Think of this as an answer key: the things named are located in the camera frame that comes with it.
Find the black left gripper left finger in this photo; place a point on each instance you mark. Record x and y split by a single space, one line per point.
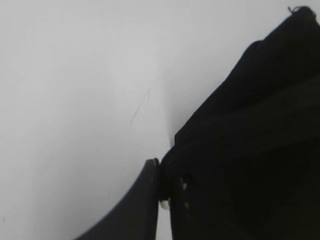
135 217

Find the black canvas tote bag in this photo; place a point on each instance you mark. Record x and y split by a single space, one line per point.
250 154

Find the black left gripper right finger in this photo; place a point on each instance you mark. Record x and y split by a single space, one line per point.
178 209

